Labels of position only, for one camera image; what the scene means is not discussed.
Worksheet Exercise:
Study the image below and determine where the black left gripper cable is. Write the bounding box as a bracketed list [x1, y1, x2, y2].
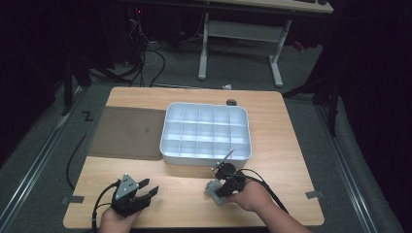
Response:
[90, 180, 121, 233]

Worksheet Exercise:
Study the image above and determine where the grey sock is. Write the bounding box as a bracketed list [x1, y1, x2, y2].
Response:
[204, 179, 229, 207]

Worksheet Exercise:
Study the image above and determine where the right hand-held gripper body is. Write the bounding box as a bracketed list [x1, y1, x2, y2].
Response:
[211, 149, 248, 198]

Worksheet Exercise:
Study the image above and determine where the person's right hand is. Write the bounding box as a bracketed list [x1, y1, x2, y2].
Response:
[225, 180, 277, 214]

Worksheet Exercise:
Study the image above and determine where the black floor cable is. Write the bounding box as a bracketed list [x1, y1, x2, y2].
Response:
[65, 132, 90, 191]

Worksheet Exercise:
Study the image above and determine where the brown mat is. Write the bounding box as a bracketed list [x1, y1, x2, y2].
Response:
[86, 106, 167, 161]

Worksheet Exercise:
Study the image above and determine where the grey tape piece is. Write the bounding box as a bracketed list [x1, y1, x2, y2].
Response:
[61, 195, 86, 206]
[305, 189, 326, 200]

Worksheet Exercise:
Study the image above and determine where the white divided organizer box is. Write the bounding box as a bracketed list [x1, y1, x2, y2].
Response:
[158, 102, 253, 169]

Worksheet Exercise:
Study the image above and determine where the bundle of tangled cables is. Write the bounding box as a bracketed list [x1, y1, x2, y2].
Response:
[88, 8, 203, 88]

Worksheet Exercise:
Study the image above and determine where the black metal stand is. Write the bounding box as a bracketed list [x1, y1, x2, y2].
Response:
[281, 72, 342, 137]
[60, 57, 92, 117]

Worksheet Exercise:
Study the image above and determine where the person's left hand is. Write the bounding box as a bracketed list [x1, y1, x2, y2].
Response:
[98, 207, 144, 233]

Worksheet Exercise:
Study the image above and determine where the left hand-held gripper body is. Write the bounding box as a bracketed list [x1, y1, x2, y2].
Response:
[111, 173, 153, 217]

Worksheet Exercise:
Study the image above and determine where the metal floor rail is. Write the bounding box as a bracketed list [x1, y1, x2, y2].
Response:
[0, 86, 86, 227]
[317, 105, 378, 233]

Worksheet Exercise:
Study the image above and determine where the white-framed desk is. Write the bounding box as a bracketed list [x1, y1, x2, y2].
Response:
[196, 0, 334, 88]

